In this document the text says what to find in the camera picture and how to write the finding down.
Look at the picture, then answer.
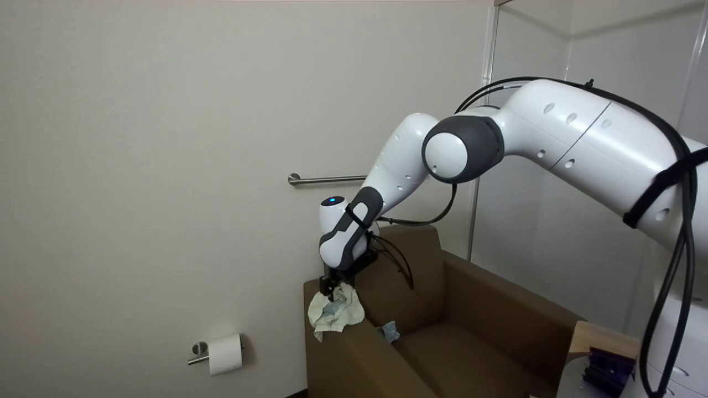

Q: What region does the pale cream cloth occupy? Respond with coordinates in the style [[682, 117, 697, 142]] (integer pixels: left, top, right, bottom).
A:
[[308, 282, 366, 343]]

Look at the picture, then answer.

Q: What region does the white toilet paper roll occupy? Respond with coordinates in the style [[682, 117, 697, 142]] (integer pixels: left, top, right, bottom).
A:
[[207, 333, 244, 378]]

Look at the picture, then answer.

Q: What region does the brown armchair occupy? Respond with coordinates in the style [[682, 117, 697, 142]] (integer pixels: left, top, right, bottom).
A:
[[303, 224, 588, 398]]

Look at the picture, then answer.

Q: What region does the silver toilet paper holder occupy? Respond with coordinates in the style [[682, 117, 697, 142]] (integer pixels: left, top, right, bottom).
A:
[[188, 341, 245, 366]]

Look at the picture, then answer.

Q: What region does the dark purple box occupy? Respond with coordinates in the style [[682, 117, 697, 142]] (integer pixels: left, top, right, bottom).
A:
[[582, 346, 638, 397]]

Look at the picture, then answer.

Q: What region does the silver wall grab bar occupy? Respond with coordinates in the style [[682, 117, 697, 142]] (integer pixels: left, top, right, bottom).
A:
[[287, 172, 369, 186]]

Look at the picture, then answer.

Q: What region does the glass shower enclosure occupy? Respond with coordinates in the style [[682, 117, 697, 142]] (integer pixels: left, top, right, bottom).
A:
[[466, 0, 708, 339]]

